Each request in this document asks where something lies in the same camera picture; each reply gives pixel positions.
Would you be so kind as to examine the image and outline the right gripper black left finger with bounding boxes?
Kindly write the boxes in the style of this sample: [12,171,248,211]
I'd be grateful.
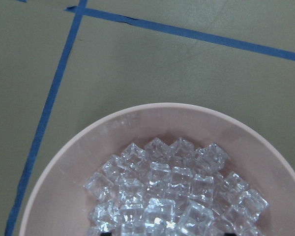
[100,232,113,236]

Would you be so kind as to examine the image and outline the pink bowl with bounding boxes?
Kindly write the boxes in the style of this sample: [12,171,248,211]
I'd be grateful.
[20,103,295,236]

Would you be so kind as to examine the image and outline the pile of clear ice cubes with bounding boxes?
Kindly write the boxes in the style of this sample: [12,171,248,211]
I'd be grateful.
[84,138,268,236]

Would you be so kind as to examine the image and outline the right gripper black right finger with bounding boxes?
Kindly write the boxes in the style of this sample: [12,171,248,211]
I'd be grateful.
[225,232,237,236]

